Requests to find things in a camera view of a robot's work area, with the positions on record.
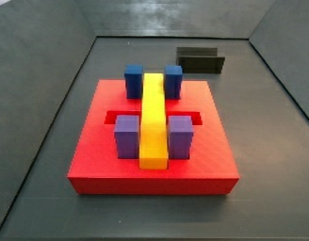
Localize blue post right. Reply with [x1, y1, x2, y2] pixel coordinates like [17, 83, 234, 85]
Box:
[163, 65, 182, 100]

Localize yellow arch bar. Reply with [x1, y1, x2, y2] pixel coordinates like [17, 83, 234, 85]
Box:
[139, 73, 167, 169]

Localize purple post right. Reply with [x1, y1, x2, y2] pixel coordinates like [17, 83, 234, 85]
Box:
[167, 116, 193, 159]

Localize blue post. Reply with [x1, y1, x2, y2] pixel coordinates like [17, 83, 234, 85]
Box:
[123, 65, 143, 99]
[163, 65, 182, 100]

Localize purple post left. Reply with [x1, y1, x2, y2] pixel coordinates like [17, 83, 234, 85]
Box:
[114, 115, 139, 159]

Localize black angle fixture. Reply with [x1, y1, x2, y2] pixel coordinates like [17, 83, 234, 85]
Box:
[175, 47, 225, 74]

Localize purple post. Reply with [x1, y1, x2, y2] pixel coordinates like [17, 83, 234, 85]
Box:
[114, 115, 139, 159]
[167, 116, 193, 159]

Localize red base board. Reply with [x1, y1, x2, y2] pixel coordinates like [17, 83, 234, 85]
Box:
[67, 80, 240, 195]

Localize blue post left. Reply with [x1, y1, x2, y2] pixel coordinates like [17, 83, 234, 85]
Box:
[123, 65, 143, 99]

